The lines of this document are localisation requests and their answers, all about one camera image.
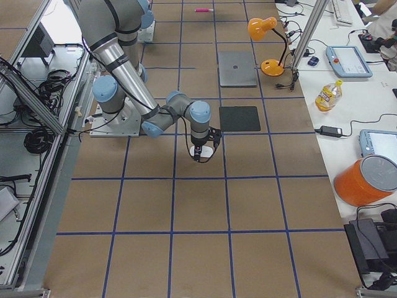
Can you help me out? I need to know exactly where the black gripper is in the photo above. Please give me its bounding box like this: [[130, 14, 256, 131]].
[[190, 127, 221, 161]]

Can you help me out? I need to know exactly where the white computer mouse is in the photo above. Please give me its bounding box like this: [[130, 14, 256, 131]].
[[189, 145, 214, 158]]

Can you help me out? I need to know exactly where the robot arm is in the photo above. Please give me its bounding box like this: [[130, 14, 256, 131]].
[[78, 1, 221, 163]]

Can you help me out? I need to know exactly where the black mousepad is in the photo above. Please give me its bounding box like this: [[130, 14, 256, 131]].
[[219, 106, 261, 132]]

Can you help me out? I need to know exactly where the silver laptop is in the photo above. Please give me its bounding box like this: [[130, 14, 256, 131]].
[[218, 51, 257, 88]]

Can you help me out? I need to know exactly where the black power adapter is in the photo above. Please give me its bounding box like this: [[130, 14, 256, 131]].
[[314, 125, 346, 138]]

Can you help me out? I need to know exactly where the orange desk lamp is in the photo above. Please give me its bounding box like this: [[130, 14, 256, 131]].
[[248, 17, 288, 77]]

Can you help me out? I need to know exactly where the yellow drink bottle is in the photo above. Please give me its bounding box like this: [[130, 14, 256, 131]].
[[314, 79, 343, 112]]

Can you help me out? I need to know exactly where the blue checkered pouch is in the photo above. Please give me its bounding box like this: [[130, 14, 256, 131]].
[[307, 56, 319, 66]]

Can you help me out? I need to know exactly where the orange bucket with grey lid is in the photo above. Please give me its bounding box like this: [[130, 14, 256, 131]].
[[333, 155, 396, 207]]

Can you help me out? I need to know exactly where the blue teach pendant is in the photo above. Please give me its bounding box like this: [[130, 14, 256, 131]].
[[359, 129, 397, 163], [325, 46, 373, 78]]

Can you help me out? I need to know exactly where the grey usb hub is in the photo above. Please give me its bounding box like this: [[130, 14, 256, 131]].
[[285, 0, 298, 7]]

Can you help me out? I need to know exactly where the white keyboard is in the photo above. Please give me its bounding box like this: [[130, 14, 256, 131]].
[[330, 0, 353, 27]]

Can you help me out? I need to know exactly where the black equipment box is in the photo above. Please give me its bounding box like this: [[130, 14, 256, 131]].
[[344, 204, 396, 291]]

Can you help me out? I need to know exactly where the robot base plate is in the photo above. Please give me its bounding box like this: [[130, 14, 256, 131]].
[[89, 99, 141, 137], [137, 19, 156, 43]]

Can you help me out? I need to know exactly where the black lamp power cable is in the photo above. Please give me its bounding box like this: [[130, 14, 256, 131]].
[[274, 51, 300, 91]]

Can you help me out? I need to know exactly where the aluminium frame post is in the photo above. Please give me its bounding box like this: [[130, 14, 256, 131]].
[[292, 0, 328, 71]]

